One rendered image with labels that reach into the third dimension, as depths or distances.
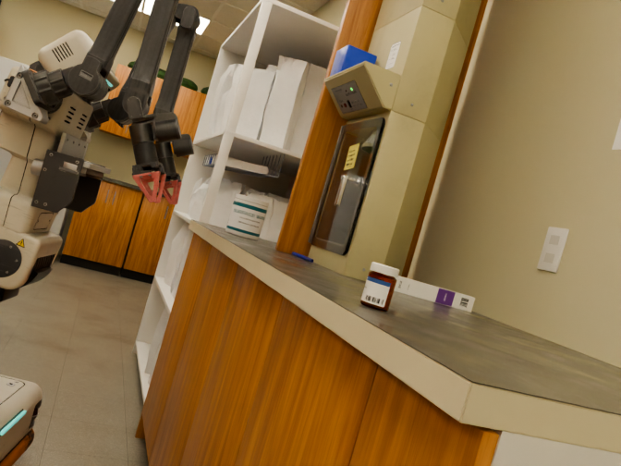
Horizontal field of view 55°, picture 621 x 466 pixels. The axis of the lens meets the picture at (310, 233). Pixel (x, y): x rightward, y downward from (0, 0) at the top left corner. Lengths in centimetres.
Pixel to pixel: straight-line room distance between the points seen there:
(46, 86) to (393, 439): 124
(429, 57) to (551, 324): 78
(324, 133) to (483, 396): 149
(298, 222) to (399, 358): 131
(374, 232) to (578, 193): 53
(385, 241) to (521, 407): 110
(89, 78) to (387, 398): 115
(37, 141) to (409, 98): 104
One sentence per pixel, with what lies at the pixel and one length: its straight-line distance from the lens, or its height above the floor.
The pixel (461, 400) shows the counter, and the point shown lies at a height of 92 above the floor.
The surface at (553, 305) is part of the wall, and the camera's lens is 160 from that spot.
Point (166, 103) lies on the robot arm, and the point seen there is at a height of 130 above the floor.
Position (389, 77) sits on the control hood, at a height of 149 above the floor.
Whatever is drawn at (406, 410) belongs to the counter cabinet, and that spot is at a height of 86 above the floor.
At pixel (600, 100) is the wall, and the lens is 171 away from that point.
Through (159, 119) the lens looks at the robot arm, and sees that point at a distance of 160.
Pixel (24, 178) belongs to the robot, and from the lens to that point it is 184.
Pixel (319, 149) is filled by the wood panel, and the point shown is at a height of 130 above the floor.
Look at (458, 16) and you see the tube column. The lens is 183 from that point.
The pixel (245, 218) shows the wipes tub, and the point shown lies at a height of 101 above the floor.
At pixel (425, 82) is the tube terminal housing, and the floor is 152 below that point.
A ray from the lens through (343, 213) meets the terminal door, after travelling 172.
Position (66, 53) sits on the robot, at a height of 131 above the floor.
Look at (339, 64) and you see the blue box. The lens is 188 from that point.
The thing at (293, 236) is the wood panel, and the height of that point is 100.
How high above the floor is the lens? 103
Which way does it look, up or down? level
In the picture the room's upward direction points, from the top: 16 degrees clockwise
